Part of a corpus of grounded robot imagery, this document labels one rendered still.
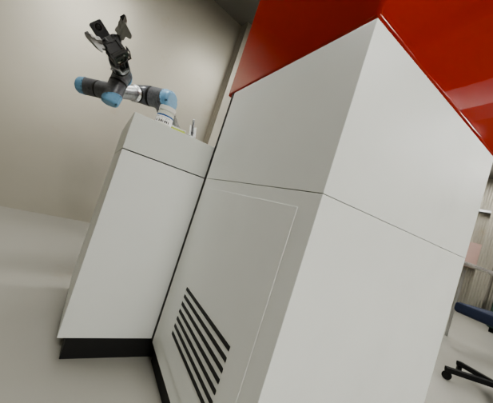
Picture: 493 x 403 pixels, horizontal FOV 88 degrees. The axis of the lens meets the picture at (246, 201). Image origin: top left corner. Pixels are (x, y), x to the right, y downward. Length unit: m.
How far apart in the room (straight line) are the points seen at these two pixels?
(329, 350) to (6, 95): 3.53
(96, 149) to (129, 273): 2.63
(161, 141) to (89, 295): 0.65
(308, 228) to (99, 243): 0.81
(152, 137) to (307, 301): 0.83
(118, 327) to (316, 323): 0.85
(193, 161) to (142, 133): 0.23
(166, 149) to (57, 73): 2.70
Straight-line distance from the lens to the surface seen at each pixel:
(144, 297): 1.22
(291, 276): 0.57
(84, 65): 3.75
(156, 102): 1.64
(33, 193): 3.65
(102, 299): 1.20
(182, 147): 1.12
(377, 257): 0.76
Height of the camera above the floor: 0.73
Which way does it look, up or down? 2 degrees up
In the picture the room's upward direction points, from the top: 18 degrees clockwise
